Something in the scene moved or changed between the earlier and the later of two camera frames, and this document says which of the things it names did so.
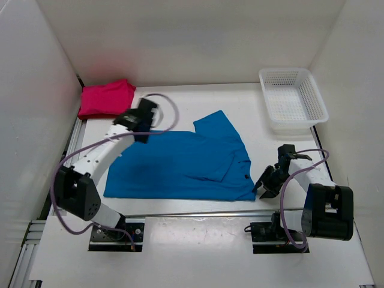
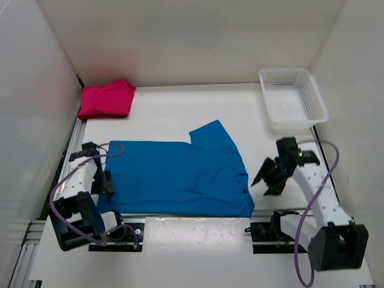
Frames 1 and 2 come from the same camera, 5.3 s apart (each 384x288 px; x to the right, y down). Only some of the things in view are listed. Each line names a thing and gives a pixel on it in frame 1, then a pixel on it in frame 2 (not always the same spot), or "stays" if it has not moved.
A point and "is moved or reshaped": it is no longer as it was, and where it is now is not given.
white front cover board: [194, 252] stays
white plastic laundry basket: [294, 102] stays
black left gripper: [144, 141] -> [106, 186]
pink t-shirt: [105, 100] stays
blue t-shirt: [208, 163] is moved or reshaped
